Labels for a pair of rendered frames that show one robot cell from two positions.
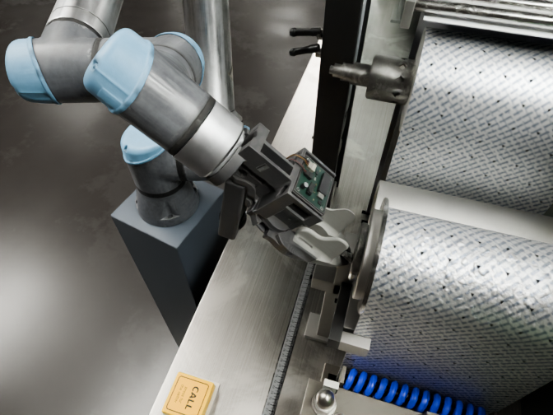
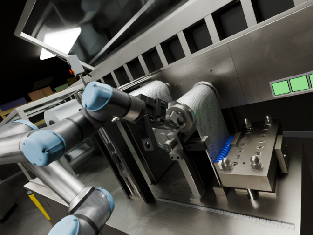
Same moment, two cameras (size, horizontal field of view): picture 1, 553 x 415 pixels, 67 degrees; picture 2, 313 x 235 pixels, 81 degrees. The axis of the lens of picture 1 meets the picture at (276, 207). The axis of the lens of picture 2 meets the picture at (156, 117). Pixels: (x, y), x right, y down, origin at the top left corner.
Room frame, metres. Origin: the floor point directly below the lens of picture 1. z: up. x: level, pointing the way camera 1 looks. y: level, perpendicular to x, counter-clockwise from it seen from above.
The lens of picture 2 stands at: (0.03, 0.53, 1.45)
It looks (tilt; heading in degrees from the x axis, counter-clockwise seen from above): 13 degrees down; 297
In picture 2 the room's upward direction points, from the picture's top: 24 degrees counter-clockwise
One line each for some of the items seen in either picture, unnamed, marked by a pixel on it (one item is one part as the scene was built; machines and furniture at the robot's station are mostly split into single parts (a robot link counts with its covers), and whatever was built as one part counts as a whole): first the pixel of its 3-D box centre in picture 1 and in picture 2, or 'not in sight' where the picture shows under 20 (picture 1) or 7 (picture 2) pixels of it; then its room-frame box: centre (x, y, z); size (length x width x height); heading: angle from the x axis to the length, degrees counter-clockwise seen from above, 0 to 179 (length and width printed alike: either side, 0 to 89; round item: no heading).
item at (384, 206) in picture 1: (372, 255); (179, 118); (0.28, -0.12, 1.25); 0.15 x 0.01 x 0.15; 163
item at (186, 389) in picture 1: (188, 398); not in sight; (0.19, 0.15, 0.91); 0.07 x 0.07 x 0.02; 73
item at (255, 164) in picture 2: not in sight; (255, 162); (0.06, -0.05, 1.05); 0.04 x 0.04 x 0.04
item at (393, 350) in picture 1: (434, 366); (215, 132); (0.18, -0.22, 1.11); 0.23 x 0.01 x 0.18; 73
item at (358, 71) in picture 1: (350, 72); (117, 118); (0.54, -0.11, 1.34); 0.06 x 0.03 x 0.03; 73
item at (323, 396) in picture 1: (325, 399); (226, 162); (0.16, -0.07, 1.05); 0.04 x 0.04 x 0.04
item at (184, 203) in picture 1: (164, 188); not in sight; (0.65, 0.27, 0.95); 0.15 x 0.15 x 0.10
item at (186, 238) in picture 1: (196, 287); not in sight; (0.65, 0.27, 0.45); 0.20 x 0.20 x 0.90; 61
